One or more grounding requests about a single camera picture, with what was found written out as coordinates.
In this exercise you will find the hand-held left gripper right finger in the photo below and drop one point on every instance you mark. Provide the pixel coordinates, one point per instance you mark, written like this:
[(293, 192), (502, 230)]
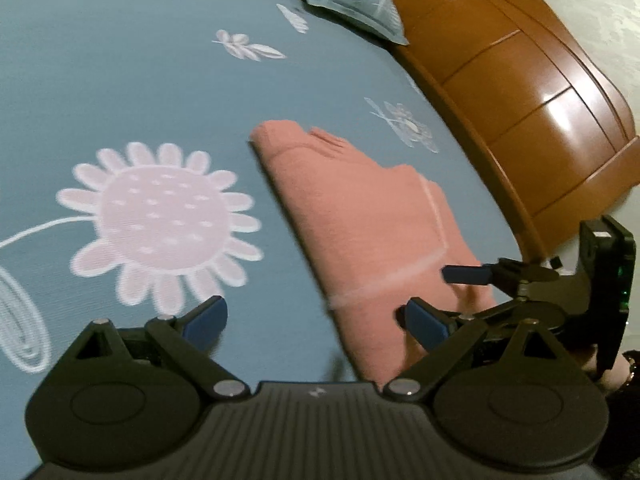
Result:
[(425, 322)]

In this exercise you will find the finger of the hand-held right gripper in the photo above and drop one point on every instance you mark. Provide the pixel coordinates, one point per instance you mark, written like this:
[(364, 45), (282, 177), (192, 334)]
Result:
[(465, 274), (495, 307)]

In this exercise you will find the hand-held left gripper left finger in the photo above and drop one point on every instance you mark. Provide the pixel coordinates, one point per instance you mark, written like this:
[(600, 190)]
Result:
[(205, 320)]

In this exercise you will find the pink knit sweater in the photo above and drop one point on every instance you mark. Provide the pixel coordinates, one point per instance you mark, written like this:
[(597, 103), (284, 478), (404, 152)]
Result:
[(360, 210)]

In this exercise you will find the person's right hand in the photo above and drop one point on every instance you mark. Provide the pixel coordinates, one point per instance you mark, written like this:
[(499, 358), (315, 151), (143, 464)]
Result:
[(612, 375)]

